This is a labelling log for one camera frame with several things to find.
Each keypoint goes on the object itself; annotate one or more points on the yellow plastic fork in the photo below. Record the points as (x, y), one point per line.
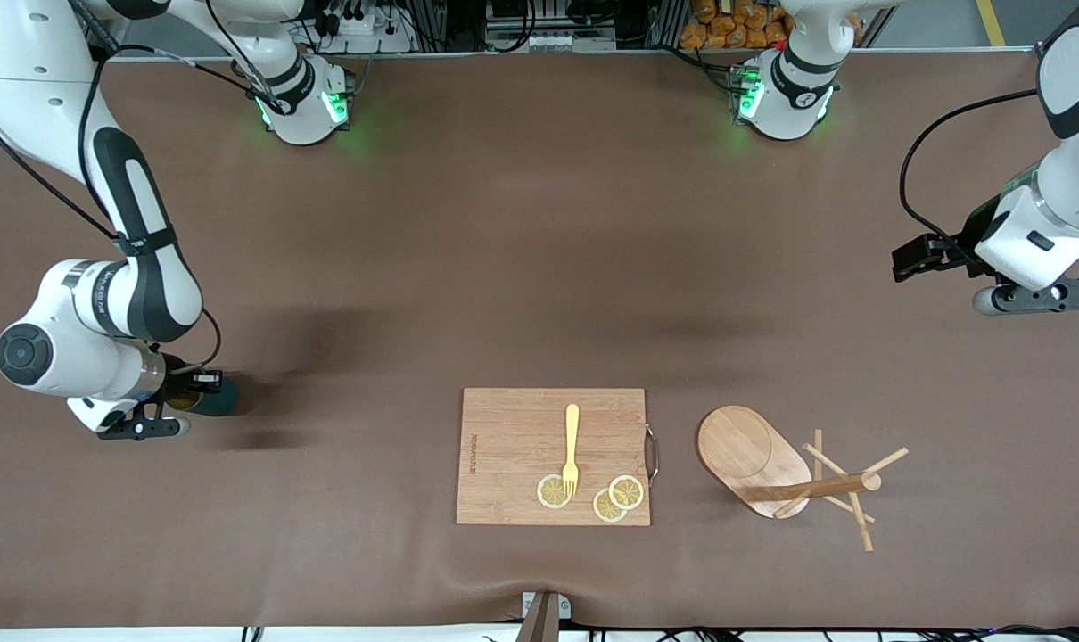
(572, 437)

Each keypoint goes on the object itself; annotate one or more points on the dark green mug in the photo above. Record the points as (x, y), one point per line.
(223, 403)

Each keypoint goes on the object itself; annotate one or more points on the brown table mat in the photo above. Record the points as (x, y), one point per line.
(539, 267)

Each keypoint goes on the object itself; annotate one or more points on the wooden cutting board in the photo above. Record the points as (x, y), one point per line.
(504, 446)

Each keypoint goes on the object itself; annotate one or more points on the orange snack packets pile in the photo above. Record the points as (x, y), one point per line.
(727, 31)

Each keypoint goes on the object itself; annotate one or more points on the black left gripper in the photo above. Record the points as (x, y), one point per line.
(964, 246)

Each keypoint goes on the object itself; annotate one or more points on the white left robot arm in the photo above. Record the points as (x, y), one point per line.
(785, 102)

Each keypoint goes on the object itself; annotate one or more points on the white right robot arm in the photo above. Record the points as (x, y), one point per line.
(31, 116)

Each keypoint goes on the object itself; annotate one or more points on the wooden mug tree rack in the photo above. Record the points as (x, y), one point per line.
(736, 446)

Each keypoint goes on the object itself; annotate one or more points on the lemon slice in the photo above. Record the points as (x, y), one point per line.
(548, 492)
(606, 510)
(627, 490)

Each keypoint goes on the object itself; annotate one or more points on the white power strip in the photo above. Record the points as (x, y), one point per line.
(361, 27)

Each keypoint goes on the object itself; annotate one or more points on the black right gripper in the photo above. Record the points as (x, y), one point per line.
(176, 382)

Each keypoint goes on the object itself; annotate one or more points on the grey metal camera post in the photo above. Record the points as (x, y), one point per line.
(544, 624)

